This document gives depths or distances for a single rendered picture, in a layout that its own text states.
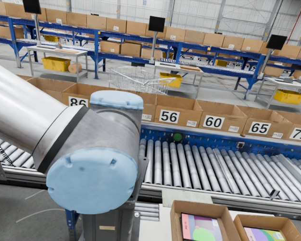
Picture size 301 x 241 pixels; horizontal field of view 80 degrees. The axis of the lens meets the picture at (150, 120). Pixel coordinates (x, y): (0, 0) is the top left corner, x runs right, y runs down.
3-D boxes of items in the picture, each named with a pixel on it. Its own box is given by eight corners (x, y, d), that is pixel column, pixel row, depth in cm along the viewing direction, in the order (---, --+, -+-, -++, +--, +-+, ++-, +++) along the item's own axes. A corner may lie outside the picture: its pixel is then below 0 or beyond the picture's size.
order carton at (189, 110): (153, 123, 156) (156, 104, 148) (154, 109, 182) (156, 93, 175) (198, 128, 157) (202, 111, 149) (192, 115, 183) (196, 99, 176)
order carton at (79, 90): (63, 111, 154) (61, 92, 146) (77, 99, 180) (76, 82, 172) (109, 116, 155) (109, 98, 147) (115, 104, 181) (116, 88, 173)
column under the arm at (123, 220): (136, 274, 70) (146, 221, 55) (69, 269, 68) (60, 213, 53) (140, 213, 93) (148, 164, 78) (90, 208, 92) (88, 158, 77)
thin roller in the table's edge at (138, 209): (105, 206, 94) (158, 211, 95) (106, 202, 95) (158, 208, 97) (105, 208, 95) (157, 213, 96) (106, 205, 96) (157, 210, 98)
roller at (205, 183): (203, 196, 115) (205, 190, 112) (190, 148, 161) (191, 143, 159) (211, 197, 115) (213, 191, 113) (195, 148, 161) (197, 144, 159)
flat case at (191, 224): (223, 247, 81) (224, 245, 81) (182, 240, 82) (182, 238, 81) (216, 219, 93) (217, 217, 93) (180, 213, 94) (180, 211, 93)
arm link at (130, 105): (139, 136, 65) (145, 89, 58) (136, 167, 50) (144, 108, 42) (97, 131, 64) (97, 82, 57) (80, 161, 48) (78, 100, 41)
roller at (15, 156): (-2, 170, 111) (-4, 164, 109) (45, 129, 157) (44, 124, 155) (6, 171, 111) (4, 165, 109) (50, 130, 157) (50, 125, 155)
